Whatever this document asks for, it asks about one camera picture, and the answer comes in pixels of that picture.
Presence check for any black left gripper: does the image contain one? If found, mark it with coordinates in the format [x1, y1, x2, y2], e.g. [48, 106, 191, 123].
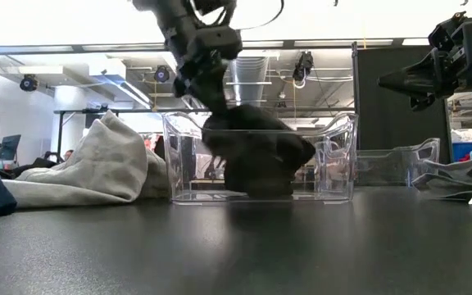
[160, 16, 243, 118]

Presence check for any light grey towel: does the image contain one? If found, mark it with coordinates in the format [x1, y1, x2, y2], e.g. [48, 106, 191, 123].
[411, 141, 472, 202]

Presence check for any black towel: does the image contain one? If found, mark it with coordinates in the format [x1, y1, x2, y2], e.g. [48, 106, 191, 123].
[201, 104, 317, 197]

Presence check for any clear plastic basket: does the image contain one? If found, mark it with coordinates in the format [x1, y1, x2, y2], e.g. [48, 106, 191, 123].
[354, 138, 441, 188]
[161, 111, 359, 205]

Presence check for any beige towel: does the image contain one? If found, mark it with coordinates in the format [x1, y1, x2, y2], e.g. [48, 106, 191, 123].
[2, 110, 170, 210]

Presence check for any black partition panel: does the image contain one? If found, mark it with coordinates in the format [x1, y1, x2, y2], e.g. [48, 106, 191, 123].
[351, 40, 453, 165]

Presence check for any blue storage bin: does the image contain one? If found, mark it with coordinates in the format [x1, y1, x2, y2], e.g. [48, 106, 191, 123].
[452, 141, 472, 163]

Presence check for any hanging black ceiling device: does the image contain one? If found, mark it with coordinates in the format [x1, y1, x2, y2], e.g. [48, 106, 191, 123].
[292, 51, 315, 89]

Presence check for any small tilted monitor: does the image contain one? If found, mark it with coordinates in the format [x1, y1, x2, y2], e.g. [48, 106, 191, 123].
[0, 134, 22, 161]

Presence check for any round black ceiling camera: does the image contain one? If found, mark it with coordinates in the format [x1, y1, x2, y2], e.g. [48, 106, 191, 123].
[19, 74, 39, 93]
[153, 65, 171, 84]

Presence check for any silver ventilation duct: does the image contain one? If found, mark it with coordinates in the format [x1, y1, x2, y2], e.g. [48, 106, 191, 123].
[229, 57, 270, 108]

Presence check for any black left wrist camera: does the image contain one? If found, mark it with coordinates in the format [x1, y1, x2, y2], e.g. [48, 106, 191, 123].
[188, 0, 238, 20]

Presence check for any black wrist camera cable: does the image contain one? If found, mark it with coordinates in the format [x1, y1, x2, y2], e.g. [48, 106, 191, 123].
[235, 0, 285, 32]

